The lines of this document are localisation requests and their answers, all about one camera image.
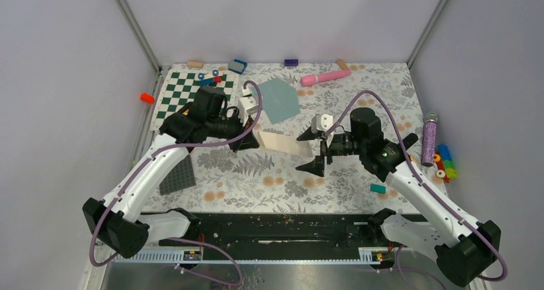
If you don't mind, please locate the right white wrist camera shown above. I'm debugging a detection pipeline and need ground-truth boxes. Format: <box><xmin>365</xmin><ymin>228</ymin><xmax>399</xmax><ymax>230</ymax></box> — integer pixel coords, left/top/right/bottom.
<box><xmin>310</xmin><ymin>114</ymin><xmax>334</xmax><ymax>135</ymax></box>

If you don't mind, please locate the teal green envelope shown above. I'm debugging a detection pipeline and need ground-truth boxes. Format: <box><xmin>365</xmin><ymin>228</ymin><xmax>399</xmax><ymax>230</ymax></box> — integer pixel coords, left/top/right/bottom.
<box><xmin>258</xmin><ymin>78</ymin><xmax>300</xmax><ymax>124</ymax></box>

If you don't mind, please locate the pink marker pen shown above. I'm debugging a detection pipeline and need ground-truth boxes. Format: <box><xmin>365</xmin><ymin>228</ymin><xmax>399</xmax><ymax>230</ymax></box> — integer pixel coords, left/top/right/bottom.
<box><xmin>300</xmin><ymin>70</ymin><xmax>352</xmax><ymax>87</ymax></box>

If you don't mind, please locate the blue grey lego brick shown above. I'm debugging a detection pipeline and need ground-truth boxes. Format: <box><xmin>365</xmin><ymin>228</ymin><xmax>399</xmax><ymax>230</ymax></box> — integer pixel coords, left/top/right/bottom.
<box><xmin>228</xmin><ymin>59</ymin><xmax>248</xmax><ymax>75</ymax></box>

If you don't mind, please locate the floral patterned table mat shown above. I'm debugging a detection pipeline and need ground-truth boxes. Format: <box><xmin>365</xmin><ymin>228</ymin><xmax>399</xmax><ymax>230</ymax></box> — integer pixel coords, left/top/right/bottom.
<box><xmin>144</xmin><ymin>63</ymin><xmax>423</xmax><ymax>214</ymax></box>

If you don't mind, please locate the beige wooden cylinder right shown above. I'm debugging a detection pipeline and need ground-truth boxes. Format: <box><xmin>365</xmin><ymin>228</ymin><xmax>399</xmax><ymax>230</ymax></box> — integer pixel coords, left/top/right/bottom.
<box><xmin>336</xmin><ymin>59</ymin><xmax>350</xmax><ymax>71</ymax></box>

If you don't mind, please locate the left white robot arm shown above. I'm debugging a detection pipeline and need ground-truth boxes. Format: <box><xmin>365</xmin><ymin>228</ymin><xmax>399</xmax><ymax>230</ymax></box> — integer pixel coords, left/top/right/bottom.
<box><xmin>82</xmin><ymin>81</ymin><xmax>262</xmax><ymax>266</ymax></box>

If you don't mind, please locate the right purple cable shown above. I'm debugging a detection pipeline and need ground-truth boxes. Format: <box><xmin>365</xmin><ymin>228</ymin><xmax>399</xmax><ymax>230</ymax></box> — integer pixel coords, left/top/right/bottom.
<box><xmin>323</xmin><ymin>90</ymin><xmax>509</xmax><ymax>280</ymax></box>

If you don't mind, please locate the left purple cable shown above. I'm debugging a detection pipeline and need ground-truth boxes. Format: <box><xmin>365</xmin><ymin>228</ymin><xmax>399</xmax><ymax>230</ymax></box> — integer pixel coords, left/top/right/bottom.
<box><xmin>88</xmin><ymin>80</ymin><xmax>264</xmax><ymax>268</ymax></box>

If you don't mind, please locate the blue red toy car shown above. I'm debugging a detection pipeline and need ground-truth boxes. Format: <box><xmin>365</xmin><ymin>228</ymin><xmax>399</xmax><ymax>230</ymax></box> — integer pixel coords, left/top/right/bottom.
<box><xmin>196</xmin><ymin>69</ymin><xmax>223</xmax><ymax>86</ymax></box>

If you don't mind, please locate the beige wooden cylinder left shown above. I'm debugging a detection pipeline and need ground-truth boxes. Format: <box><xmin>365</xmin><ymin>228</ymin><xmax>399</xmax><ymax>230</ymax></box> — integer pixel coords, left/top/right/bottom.
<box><xmin>186</xmin><ymin>60</ymin><xmax>204</xmax><ymax>69</ymax></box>

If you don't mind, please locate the cream paper letter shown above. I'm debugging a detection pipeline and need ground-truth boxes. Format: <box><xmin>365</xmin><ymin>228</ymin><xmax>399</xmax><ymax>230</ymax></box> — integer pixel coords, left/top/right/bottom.
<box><xmin>257</xmin><ymin>131</ymin><xmax>314</xmax><ymax>158</ymax></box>

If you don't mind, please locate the purple cable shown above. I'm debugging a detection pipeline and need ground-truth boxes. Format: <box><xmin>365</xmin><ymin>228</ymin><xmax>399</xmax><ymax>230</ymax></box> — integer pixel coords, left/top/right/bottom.
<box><xmin>88</xmin><ymin>80</ymin><xmax>264</xmax><ymax>268</ymax></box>
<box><xmin>323</xmin><ymin>90</ymin><xmax>509</xmax><ymax>280</ymax></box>

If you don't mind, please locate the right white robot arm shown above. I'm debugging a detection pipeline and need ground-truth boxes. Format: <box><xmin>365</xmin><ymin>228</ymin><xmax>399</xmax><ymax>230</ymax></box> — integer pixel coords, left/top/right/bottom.
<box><xmin>297</xmin><ymin>108</ymin><xmax>501</xmax><ymax>287</ymax></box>

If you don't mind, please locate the red cylinder block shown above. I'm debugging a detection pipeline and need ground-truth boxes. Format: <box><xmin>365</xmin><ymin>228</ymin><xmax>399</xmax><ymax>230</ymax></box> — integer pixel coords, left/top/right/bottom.
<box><xmin>140</xmin><ymin>92</ymin><xmax>155</xmax><ymax>105</ymax></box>

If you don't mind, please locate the beige wooden cylinder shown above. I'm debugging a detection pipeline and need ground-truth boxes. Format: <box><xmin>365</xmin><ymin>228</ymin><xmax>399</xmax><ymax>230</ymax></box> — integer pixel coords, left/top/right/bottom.
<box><xmin>186</xmin><ymin>60</ymin><xmax>204</xmax><ymax>69</ymax></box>
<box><xmin>336</xmin><ymin>59</ymin><xmax>350</xmax><ymax>71</ymax></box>

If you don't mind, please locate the purple lego brick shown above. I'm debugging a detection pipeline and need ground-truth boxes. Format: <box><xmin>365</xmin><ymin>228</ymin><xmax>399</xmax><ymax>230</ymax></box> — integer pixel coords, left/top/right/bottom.
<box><xmin>284</xmin><ymin>59</ymin><xmax>299</xmax><ymax>67</ymax></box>

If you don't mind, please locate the purple glitter microphone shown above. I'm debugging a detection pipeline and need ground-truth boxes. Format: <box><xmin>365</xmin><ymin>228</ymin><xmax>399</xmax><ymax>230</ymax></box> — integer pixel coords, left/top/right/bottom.
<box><xmin>421</xmin><ymin>112</ymin><xmax>438</xmax><ymax>167</ymax></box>

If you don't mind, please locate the teal small block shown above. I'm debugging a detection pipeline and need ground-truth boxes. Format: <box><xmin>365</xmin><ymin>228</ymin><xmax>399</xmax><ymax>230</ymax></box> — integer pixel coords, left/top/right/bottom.
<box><xmin>370</xmin><ymin>183</ymin><xmax>387</xmax><ymax>194</ymax></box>

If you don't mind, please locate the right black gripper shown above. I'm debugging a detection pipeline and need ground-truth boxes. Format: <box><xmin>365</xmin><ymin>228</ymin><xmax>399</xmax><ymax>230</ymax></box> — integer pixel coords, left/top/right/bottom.
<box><xmin>296</xmin><ymin>125</ymin><xmax>366</xmax><ymax>178</ymax></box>

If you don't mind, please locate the colourful stacked block toy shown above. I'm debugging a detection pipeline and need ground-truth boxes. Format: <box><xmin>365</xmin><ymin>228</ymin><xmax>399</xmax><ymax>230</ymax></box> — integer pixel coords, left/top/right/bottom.
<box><xmin>433</xmin><ymin>144</ymin><xmax>457</xmax><ymax>183</ymax></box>

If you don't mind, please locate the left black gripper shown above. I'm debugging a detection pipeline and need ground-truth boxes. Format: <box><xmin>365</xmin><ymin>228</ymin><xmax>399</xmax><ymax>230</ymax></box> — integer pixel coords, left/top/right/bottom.
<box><xmin>207</xmin><ymin>108</ymin><xmax>260</xmax><ymax>153</ymax></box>

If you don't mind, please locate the green white chessboard mat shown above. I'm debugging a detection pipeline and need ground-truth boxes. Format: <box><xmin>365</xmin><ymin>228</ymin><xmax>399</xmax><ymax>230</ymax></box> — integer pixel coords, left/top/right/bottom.
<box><xmin>149</xmin><ymin>68</ymin><xmax>239</xmax><ymax>132</ymax></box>

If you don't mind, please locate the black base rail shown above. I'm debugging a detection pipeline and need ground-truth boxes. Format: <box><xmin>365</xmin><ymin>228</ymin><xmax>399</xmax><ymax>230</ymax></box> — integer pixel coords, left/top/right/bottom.
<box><xmin>184</xmin><ymin>213</ymin><xmax>398</xmax><ymax>262</ymax></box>

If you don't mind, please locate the dark grey lego baseplate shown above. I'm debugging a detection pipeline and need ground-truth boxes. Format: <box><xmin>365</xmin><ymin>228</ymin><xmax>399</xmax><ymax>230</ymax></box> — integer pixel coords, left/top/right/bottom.
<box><xmin>158</xmin><ymin>155</ymin><xmax>196</xmax><ymax>196</ymax></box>

